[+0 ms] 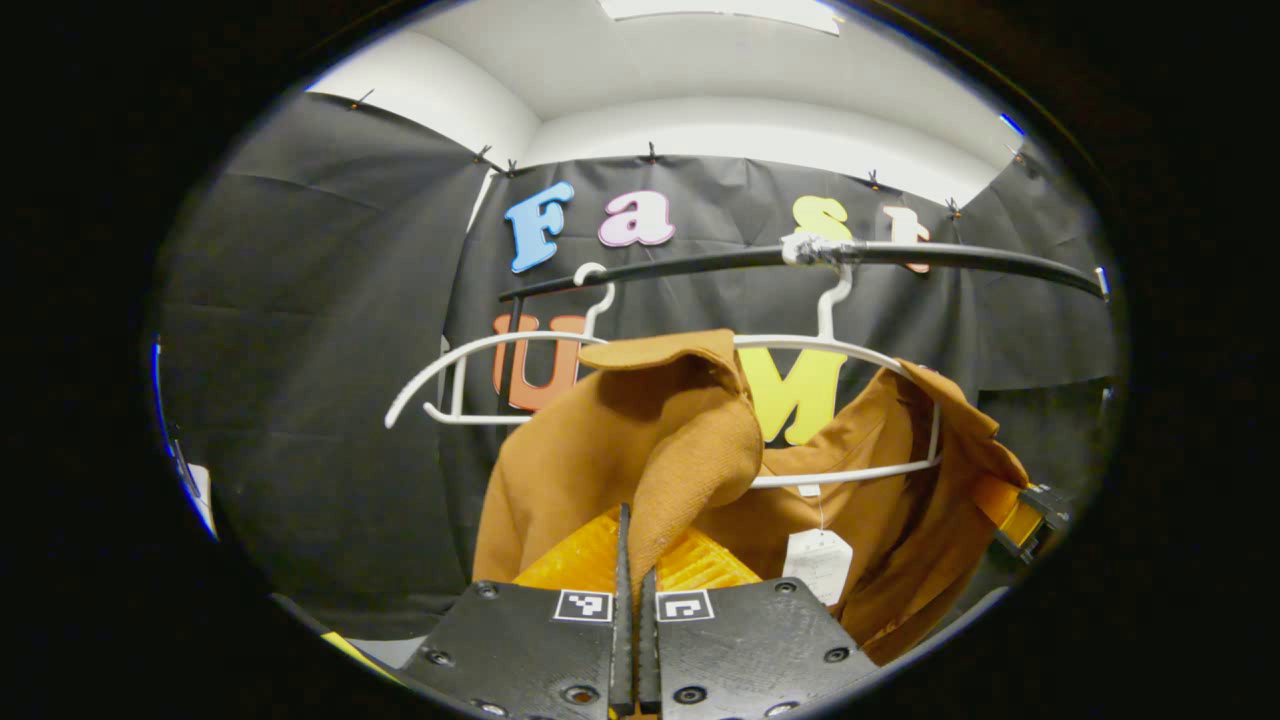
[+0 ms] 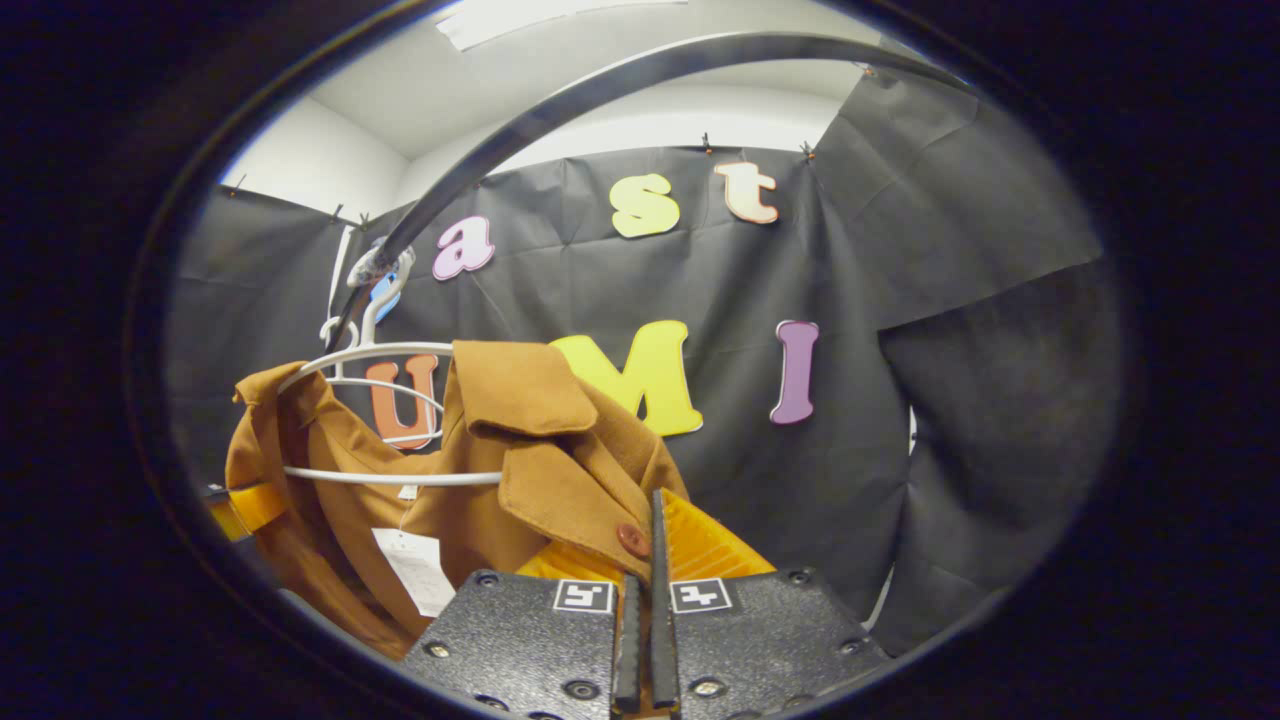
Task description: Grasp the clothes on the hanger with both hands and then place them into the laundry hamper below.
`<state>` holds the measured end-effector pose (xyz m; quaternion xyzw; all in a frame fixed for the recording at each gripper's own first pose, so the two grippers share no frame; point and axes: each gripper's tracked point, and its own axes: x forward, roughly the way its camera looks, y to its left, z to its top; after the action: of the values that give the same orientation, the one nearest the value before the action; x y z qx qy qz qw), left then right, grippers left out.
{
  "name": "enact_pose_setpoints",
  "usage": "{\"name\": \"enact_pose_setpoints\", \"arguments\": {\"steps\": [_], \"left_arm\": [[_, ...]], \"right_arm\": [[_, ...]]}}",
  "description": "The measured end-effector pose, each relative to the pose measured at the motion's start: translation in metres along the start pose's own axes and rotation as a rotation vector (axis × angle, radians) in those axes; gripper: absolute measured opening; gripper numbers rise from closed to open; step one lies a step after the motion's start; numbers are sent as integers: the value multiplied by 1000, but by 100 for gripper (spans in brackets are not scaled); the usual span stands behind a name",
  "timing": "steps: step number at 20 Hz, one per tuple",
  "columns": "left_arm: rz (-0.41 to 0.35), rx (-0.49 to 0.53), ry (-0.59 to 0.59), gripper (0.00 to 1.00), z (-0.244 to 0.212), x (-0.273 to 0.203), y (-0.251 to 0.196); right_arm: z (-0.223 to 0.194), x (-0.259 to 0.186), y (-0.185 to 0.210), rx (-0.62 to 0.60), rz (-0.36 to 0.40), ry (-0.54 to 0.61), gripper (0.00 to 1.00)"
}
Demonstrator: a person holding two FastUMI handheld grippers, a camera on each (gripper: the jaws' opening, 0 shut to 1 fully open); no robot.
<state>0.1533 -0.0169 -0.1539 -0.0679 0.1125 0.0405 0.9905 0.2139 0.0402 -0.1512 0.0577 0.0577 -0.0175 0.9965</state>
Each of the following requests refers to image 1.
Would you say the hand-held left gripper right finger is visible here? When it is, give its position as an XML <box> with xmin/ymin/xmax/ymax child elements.
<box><xmin>638</xmin><ymin>528</ymin><xmax>883</xmax><ymax>720</ymax></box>

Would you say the black backdrop cloth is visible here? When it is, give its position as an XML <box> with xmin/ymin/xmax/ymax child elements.
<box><xmin>155</xmin><ymin>92</ymin><xmax>1121</xmax><ymax>641</ymax></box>

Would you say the ceiling light panel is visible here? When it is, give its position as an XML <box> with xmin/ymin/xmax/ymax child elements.
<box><xmin>598</xmin><ymin>0</ymin><xmax>843</xmax><ymax>37</ymax></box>

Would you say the white plastic hanger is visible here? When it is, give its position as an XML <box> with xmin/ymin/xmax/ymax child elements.
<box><xmin>384</xmin><ymin>261</ymin><xmax>616</xmax><ymax>430</ymax></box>
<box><xmin>733</xmin><ymin>258</ymin><xmax>943</xmax><ymax>491</ymax></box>

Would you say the black clothes rail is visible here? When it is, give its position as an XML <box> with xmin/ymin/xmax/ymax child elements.
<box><xmin>498</xmin><ymin>238</ymin><xmax>1109</xmax><ymax>303</ymax></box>

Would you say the black rail post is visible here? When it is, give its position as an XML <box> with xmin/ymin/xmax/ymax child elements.
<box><xmin>506</xmin><ymin>298</ymin><xmax>525</xmax><ymax>413</ymax></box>

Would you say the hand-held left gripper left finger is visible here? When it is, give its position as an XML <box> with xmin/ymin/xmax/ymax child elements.
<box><xmin>400</xmin><ymin>503</ymin><xmax>634</xmax><ymax>720</ymax></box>

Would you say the white paper clothing tag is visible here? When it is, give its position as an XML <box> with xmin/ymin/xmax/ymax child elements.
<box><xmin>782</xmin><ymin>528</ymin><xmax>855</xmax><ymax>607</ymax></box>

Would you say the brown button shirt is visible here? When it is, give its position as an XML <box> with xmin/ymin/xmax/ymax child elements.
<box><xmin>472</xmin><ymin>328</ymin><xmax>1031</xmax><ymax>667</ymax></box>

